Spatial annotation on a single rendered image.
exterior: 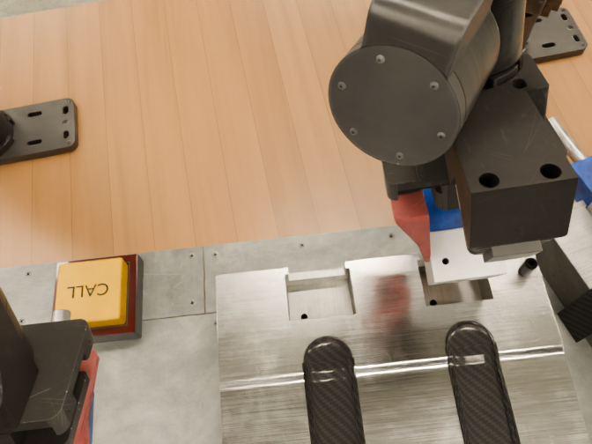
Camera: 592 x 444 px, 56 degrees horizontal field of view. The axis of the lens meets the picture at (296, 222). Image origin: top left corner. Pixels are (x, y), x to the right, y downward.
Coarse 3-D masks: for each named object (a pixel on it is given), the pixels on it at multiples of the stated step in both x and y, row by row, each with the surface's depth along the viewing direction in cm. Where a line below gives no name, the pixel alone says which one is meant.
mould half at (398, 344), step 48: (240, 288) 45; (384, 288) 45; (528, 288) 44; (240, 336) 44; (288, 336) 43; (336, 336) 43; (384, 336) 43; (432, 336) 43; (528, 336) 43; (240, 384) 42; (288, 384) 42; (384, 384) 42; (432, 384) 42; (528, 384) 41; (240, 432) 41; (288, 432) 41; (384, 432) 40; (432, 432) 40; (528, 432) 40; (576, 432) 40
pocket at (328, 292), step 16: (304, 272) 47; (320, 272) 47; (336, 272) 47; (288, 288) 48; (304, 288) 48; (320, 288) 48; (336, 288) 48; (288, 304) 47; (304, 304) 47; (320, 304) 47; (336, 304) 47; (352, 304) 46
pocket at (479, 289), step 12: (420, 264) 47; (420, 276) 48; (432, 288) 47; (444, 288) 47; (456, 288) 47; (468, 288) 47; (480, 288) 47; (432, 300) 47; (444, 300) 47; (456, 300) 47; (468, 300) 47
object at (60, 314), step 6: (54, 312) 39; (60, 312) 39; (66, 312) 40; (54, 318) 39; (60, 318) 39; (66, 318) 39; (90, 414) 38; (90, 420) 37; (90, 426) 37; (90, 432) 37; (90, 438) 37
